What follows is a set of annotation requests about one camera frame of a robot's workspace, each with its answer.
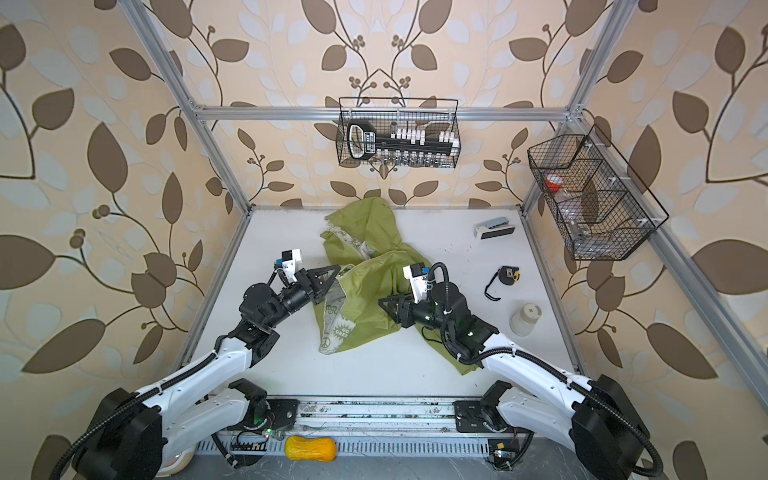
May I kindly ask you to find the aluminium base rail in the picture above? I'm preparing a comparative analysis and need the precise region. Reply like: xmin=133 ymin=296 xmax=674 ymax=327
xmin=197 ymin=392 xmax=625 ymax=460

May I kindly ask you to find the aluminium frame strut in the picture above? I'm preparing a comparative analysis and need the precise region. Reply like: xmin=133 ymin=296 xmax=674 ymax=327
xmin=117 ymin=0 xmax=251 ymax=216

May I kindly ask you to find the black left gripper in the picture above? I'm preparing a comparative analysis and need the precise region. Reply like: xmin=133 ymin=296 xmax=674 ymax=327
xmin=262 ymin=263 xmax=337 ymax=332

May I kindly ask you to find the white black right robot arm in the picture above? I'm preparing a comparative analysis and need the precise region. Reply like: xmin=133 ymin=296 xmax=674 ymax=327
xmin=378 ymin=282 xmax=664 ymax=479

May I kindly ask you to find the light blue white stapler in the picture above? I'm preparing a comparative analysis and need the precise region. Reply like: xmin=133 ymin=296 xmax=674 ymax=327
xmin=474 ymin=217 xmax=516 ymax=240

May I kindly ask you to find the black wire basket back wall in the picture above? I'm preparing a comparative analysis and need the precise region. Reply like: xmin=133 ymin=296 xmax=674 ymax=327
xmin=335 ymin=95 xmax=462 ymax=169

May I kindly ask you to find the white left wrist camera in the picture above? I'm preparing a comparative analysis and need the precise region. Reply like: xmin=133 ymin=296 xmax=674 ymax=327
xmin=275 ymin=249 xmax=302 ymax=284

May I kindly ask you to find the white tape roll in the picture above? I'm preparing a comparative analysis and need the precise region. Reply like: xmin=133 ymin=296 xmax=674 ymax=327
xmin=510 ymin=303 xmax=542 ymax=337

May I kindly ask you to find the green zip-up hooded jacket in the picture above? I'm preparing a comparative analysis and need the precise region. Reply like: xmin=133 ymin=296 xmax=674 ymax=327
xmin=313 ymin=196 xmax=481 ymax=376

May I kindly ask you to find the black wire basket right wall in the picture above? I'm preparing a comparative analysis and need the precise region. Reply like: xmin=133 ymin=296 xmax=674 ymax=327
xmin=527 ymin=125 xmax=669 ymax=261

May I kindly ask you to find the black tape measure with strap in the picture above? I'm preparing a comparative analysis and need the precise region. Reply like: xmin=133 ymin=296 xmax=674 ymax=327
xmin=484 ymin=266 xmax=521 ymax=302

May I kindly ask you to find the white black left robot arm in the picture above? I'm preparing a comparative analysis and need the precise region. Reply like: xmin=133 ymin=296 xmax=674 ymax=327
xmin=49 ymin=260 xmax=341 ymax=479

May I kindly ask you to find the black wire basket wall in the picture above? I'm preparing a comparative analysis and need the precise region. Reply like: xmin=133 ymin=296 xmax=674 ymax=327
xmin=527 ymin=125 xmax=669 ymax=261
xmin=335 ymin=95 xmax=462 ymax=169

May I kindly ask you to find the red capped bottle in basket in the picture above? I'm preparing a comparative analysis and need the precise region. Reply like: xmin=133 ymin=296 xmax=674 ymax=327
xmin=545 ymin=173 xmax=564 ymax=194

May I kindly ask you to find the round beige dish on floor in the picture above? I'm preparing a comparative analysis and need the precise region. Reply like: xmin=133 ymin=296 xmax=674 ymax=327
xmin=156 ymin=447 xmax=196 ymax=478

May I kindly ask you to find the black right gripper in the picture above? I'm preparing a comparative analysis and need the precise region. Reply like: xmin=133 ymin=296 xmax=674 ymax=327
xmin=379 ymin=291 xmax=455 ymax=338

